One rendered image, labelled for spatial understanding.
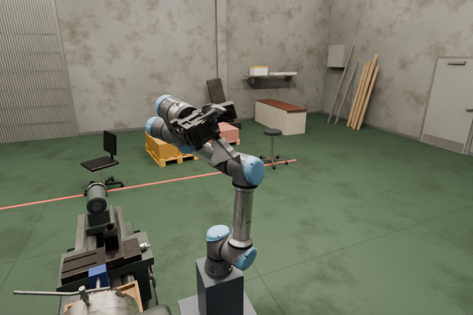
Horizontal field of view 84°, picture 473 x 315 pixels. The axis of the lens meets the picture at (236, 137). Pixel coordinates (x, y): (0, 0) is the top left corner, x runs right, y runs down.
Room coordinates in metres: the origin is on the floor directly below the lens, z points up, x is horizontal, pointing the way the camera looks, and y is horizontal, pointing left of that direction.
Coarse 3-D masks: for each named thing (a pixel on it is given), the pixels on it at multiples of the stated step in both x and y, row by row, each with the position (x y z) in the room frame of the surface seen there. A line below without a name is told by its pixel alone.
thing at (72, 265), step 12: (132, 240) 1.49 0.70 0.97; (84, 252) 1.38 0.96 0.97; (96, 252) 1.38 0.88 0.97; (132, 252) 1.38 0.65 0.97; (72, 264) 1.28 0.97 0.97; (84, 264) 1.28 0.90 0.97; (96, 264) 1.28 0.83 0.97; (120, 264) 1.32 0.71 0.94; (72, 276) 1.20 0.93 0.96; (84, 276) 1.23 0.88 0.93
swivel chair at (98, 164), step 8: (104, 136) 4.29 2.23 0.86; (112, 136) 4.12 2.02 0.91; (104, 144) 4.27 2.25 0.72; (112, 144) 4.11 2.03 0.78; (112, 152) 4.09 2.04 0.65; (96, 160) 4.10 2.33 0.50; (104, 160) 4.10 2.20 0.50; (112, 160) 4.10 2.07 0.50; (88, 168) 3.81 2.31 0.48; (96, 168) 3.80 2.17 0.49; (104, 168) 3.88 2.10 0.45; (112, 176) 4.31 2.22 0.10; (104, 184) 4.02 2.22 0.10; (112, 184) 4.06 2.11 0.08
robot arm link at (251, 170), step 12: (240, 156) 1.07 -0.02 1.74; (252, 156) 1.07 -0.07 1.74; (228, 168) 1.06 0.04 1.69; (240, 168) 1.02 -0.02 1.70; (252, 168) 1.00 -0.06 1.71; (264, 168) 1.06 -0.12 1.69; (240, 180) 1.01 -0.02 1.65; (252, 180) 0.99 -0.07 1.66; (240, 192) 1.02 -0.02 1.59; (252, 192) 1.03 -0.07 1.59; (240, 204) 1.02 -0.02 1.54; (252, 204) 1.04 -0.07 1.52; (240, 216) 1.01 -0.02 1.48; (240, 228) 1.01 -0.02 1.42; (228, 240) 1.02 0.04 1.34; (240, 240) 1.00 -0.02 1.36; (252, 240) 1.03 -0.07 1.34; (228, 252) 1.01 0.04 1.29; (240, 252) 0.98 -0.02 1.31; (252, 252) 0.99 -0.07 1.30; (240, 264) 0.96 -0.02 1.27
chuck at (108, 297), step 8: (96, 296) 0.82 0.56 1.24; (104, 296) 0.83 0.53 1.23; (112, 296) 0.84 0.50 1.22; (128, 296) 0.88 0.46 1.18; (80, 304) 0.79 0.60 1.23; (96, 304) 0.79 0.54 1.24; (104, 304) 0.79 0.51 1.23; (112, 304) 0.80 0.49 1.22; (120, 304) 0.81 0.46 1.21; (128, 304) 0.83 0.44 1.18; (136, 304) 0.88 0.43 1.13; (72, 312) 0.77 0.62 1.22; (80, 312) 0.76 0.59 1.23; (88, 312) 0.75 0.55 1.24; (136, 312) 0.83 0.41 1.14
